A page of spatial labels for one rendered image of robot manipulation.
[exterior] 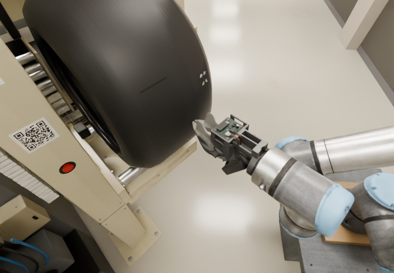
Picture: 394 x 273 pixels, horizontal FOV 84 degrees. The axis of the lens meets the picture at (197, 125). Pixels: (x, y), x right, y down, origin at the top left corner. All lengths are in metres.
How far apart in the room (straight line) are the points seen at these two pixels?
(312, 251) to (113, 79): 1.01
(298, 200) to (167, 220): 1.35
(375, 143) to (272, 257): 1.26
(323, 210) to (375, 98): 2.62
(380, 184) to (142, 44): 0.90
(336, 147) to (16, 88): 0.69
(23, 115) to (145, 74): 0.28
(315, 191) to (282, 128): 1.80
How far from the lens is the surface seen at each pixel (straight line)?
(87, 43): 0.48
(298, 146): 0.61
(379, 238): 1.01
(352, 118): 2.64
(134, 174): 0.83
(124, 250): 1.71
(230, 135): 0.47
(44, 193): 0.81
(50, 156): 0.69
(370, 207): 1.03
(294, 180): 0.44
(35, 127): 0.62
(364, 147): 0.59
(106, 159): 1.03
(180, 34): 0.53
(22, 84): 0.56
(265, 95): 2.48
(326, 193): 0.44
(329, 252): 1.18
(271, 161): 0.45
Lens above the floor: 1.64
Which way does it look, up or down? 51 degrees down
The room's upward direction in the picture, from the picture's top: straight up
